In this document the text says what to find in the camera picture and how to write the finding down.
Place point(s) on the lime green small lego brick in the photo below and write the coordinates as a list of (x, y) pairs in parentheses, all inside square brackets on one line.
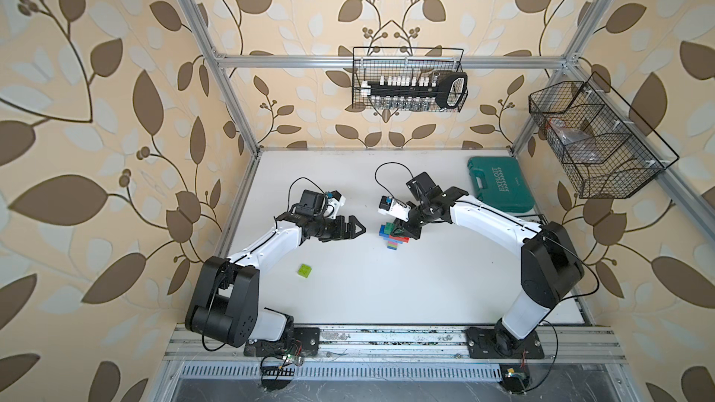
[(304, 270)]

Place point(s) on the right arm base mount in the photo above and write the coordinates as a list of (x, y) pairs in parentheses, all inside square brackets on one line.
[(498, 343)]

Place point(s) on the green long lego brick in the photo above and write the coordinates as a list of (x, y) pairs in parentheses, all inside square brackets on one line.
[(394, 229)]

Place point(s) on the right wire basket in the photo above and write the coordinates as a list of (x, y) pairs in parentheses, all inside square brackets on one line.
[(634, 153)]

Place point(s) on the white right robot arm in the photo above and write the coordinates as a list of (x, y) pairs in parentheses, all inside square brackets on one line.
[(549, 265)]

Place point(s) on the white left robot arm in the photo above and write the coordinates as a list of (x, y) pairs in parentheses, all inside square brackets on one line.
[(225, 303)]

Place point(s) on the green plastic tool case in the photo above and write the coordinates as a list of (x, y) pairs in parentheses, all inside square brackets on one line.
[(499, 183)]

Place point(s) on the plastic bag in basket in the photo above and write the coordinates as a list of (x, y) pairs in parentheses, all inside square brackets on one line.
[(572, 146)]

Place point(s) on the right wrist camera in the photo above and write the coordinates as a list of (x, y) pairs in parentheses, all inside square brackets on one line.
[(390, 206)]

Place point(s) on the wire basket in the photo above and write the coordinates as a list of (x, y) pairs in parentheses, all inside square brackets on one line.
[(369, 63), (634, 153)]

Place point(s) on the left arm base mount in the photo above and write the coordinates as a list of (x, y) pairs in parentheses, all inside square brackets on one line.
[(302, 340)]

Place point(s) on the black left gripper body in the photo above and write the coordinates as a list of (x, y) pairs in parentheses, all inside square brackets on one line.
[(330, 229)]

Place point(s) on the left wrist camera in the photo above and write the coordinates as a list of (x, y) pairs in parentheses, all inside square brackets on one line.
[(334, 201)]

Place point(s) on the black socket tool set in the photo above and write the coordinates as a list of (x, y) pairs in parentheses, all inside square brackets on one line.
[(433, 92)]

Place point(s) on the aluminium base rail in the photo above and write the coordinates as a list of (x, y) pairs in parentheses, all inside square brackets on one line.
[(373, 353)]

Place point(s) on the back wire basket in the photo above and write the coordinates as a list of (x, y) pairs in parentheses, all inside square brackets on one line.
[(369, 63)]

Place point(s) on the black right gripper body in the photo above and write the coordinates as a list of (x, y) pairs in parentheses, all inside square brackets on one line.
[(418, 217)]

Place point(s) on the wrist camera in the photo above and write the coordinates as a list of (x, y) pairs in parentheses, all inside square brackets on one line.
[(334, 201), (390, 206)]

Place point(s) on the red long lego brick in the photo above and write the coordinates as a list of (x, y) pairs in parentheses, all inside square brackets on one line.
[(398, 239)]

